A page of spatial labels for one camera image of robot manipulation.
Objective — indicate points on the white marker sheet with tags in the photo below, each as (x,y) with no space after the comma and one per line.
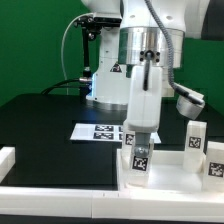
(97,132)

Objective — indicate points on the white left fence bar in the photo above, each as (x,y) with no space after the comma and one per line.
(7,161)

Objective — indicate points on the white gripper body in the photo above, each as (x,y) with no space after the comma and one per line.
(143,114)

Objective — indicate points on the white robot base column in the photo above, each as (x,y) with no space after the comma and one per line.
(110,86)

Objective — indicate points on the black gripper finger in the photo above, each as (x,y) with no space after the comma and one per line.
(142,144)

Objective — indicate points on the white fence bar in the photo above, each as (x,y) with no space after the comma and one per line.
(129,204)
(7,161)

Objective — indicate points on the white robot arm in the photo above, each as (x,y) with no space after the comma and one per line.
(150,45)

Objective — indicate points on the white front fence bar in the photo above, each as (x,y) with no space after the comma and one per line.
(129,204)

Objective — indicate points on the grey camera on black stand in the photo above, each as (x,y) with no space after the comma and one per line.
(91,25)

